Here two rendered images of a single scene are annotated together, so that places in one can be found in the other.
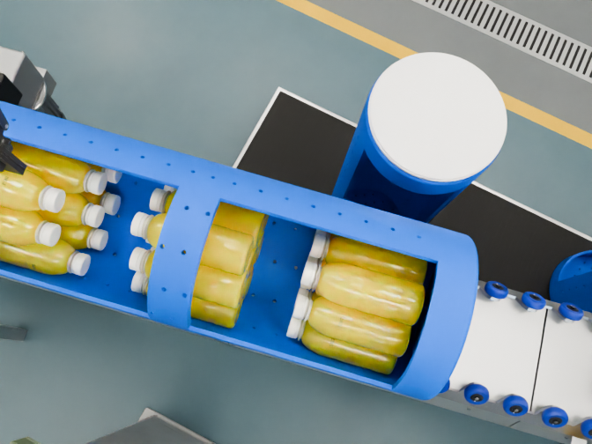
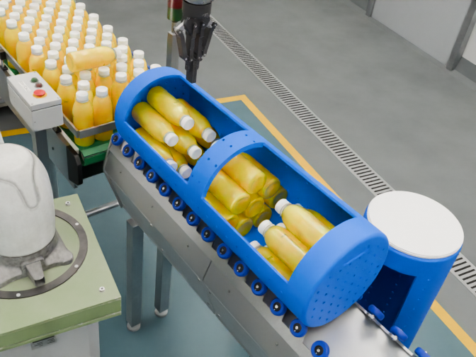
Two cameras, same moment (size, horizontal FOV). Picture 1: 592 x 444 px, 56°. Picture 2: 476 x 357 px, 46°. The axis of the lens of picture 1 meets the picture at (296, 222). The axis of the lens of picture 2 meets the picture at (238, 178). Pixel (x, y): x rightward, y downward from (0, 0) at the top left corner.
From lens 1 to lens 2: 0.99 m
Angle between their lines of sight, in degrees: 42
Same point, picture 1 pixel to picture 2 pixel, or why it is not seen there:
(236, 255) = (253, 172)
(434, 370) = (319, 261)
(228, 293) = (234, 194)
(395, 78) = (399, 196)
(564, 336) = not seen: outside the picture
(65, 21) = not seen: hidden behind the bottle
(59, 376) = not seen: hidden behind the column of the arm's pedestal
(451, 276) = (360, 223)
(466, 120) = (431, 232)
